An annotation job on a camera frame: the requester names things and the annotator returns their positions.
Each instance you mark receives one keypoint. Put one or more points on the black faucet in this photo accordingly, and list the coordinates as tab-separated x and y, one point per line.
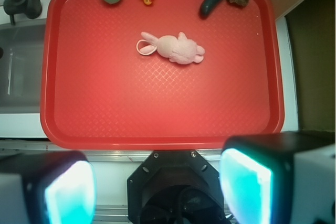
32	9

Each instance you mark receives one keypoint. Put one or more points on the red plastic tray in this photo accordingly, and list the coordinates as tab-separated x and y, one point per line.
99	93

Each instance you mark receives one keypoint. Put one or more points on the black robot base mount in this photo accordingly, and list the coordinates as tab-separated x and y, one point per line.
175	187

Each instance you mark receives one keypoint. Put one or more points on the steel sink basin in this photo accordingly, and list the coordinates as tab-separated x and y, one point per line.
22	50

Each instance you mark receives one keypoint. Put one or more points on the pink plush bunny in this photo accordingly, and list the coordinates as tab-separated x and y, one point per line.
180	49

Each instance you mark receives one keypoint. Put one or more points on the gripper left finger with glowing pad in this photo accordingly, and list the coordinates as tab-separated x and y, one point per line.
51	187

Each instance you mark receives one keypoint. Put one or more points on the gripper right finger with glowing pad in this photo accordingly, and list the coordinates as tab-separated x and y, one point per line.
286	177

